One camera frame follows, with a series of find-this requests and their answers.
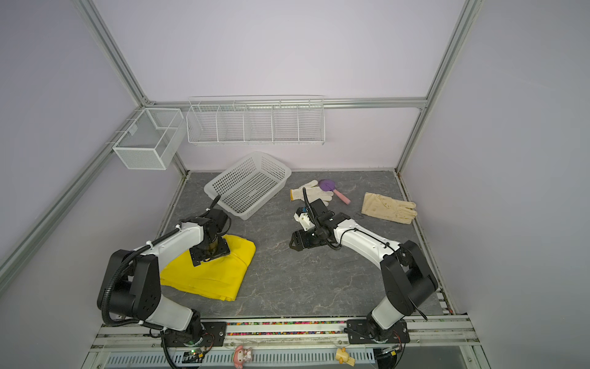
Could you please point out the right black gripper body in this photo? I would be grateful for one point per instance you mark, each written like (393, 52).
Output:
(307, 238)

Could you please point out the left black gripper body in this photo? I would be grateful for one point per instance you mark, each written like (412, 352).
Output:
(211, 249)

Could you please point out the yellow trousers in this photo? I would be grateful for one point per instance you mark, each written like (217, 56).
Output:
(219, 279)

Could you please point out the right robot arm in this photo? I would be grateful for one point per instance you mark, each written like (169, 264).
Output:
(408, 279)

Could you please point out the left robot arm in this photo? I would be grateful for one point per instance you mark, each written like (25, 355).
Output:
(130, 292)

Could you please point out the white knit glove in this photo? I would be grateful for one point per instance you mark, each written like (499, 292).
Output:
(313, 191)

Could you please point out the purple and pink brush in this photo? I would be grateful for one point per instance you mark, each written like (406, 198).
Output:
(328, 185)

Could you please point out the white plastic laundry basket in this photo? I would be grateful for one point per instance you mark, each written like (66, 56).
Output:
(248, 184)

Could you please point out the beige leather glove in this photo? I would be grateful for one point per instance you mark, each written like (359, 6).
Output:
(390, 209)

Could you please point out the pink plush toy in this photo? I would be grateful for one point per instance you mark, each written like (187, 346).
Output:
(242, 356)

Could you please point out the yellow duck toy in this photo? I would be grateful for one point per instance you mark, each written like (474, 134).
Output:
(344, 357)

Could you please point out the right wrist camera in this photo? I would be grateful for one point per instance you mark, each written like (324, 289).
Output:
(302, 217)

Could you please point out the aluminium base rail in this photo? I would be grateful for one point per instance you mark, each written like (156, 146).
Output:
(413, 331)

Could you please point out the white mesh wall box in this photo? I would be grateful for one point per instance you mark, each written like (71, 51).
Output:
(152, 139)

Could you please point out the white wire wall shelf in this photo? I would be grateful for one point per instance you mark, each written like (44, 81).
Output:
(256, 120)

